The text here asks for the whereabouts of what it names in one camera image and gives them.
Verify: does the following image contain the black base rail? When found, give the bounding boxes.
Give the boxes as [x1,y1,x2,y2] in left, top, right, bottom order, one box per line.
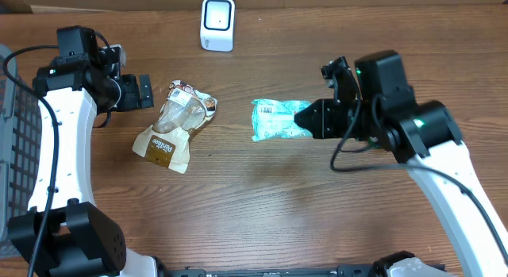
[165,264,372,277]

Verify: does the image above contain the white barcode scanner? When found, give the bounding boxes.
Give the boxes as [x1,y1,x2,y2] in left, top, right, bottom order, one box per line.
[200,0,236,52]

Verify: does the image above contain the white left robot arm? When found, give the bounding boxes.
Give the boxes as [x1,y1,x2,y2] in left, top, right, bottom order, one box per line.
[7,44,164,276]

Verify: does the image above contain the dark grey plastic basket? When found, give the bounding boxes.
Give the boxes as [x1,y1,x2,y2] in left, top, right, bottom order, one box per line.
[0,44,44,259]

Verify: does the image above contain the large teal wipes pack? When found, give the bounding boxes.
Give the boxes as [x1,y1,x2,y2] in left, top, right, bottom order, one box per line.
[251,99,312,141]

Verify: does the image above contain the beige brown bread bag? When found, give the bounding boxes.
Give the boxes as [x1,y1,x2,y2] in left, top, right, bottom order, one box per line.
[133,80,217,174]

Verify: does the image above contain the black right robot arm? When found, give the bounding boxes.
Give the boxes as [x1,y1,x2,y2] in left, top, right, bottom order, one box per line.
[294,50,507,276]

